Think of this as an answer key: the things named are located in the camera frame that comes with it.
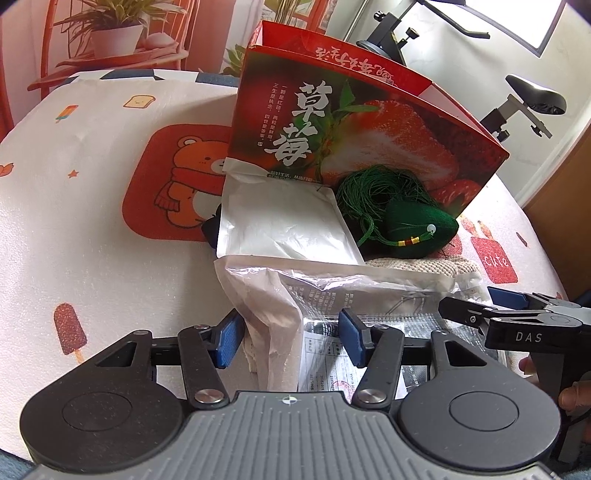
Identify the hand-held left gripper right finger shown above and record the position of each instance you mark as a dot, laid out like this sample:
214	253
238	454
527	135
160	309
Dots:
350	339

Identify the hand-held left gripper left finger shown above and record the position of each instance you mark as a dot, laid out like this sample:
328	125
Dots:
228	340

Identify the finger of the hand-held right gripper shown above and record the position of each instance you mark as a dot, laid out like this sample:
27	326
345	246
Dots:
508	297
464	313

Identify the clear plastic bag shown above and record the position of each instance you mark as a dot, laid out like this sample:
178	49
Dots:
277	300

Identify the beige knitted cloth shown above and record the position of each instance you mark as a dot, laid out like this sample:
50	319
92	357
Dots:
415	266

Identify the green tasselled sachet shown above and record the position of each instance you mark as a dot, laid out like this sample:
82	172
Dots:
415	226

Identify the silver foil pouch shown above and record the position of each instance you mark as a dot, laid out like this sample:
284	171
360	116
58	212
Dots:
286	226

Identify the red cardboard box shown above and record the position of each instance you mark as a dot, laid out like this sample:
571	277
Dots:
369	138

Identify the person's right hand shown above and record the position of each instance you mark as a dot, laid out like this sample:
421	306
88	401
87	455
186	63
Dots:
577	398

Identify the brown wooden panel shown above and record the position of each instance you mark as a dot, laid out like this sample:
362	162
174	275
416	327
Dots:
572	207

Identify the small black object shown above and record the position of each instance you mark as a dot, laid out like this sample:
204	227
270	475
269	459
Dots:
211	228

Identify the black exercise bike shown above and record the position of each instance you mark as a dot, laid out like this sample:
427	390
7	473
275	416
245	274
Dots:
535	98

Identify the dark framed window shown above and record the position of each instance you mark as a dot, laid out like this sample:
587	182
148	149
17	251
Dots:
547	23

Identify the printed wall poster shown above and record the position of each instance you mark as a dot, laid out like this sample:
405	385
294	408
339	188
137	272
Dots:
46	46

